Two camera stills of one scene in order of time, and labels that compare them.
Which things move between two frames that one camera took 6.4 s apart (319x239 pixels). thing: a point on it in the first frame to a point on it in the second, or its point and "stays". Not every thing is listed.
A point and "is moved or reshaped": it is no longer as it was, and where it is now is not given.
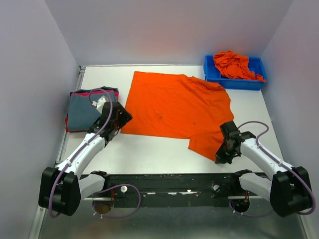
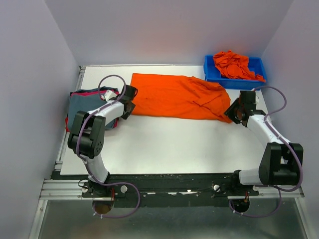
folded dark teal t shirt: [102, 88] stays
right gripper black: [221, 157] to [230, 111]
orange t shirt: [174, 105] is moved or reshaped
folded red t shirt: [66, 123] stays
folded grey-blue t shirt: [81, 115] stays
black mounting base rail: [208, 190] stays
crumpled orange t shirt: [234, 65] stays
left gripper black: [125, 116] to [126, 116]
